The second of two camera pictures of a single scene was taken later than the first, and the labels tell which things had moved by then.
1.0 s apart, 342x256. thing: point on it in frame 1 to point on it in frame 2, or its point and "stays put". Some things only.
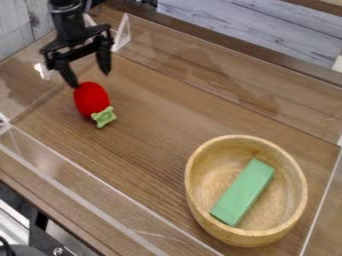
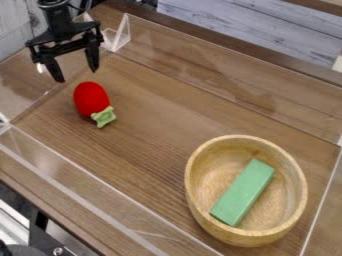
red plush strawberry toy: [92, 102] stays put
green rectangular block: [242, 193] stays put
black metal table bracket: [40, 238] stays put
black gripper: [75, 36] to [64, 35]
